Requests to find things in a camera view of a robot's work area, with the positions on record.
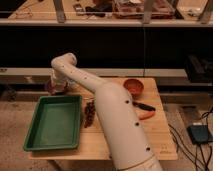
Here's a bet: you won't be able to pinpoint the cluttered tray on shelf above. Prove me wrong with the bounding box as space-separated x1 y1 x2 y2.
112 0 175 19

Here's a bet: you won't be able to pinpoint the blue foot pedal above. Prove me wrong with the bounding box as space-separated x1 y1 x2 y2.
187 125 213 145

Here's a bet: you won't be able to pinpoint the orange bowl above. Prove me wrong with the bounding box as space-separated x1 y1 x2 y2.
123 79 144 98

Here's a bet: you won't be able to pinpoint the green plastic tray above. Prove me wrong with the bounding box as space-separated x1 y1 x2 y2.
23 95 82 151

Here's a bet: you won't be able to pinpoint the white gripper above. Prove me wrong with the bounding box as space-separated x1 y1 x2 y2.
51 70 67 92

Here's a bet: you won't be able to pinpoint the black box on right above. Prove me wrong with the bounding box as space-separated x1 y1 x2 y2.
185 55 213 83

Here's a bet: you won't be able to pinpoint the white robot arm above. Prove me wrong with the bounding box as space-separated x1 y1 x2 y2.
51 53 163 171

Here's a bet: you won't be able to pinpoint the orange carrot toy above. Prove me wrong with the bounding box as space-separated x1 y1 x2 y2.
138 111 155 120

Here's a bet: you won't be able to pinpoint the black cables on floor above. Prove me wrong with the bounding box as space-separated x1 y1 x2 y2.
168 106 213 171

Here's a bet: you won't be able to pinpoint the purple bowl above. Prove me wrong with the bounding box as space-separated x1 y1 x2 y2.
45 80 68 95

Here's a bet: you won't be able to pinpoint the dark grape bunch toy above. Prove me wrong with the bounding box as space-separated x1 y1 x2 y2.
84 101 95 128

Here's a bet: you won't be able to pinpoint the black handled knife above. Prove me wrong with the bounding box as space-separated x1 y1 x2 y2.
133 102 156 111

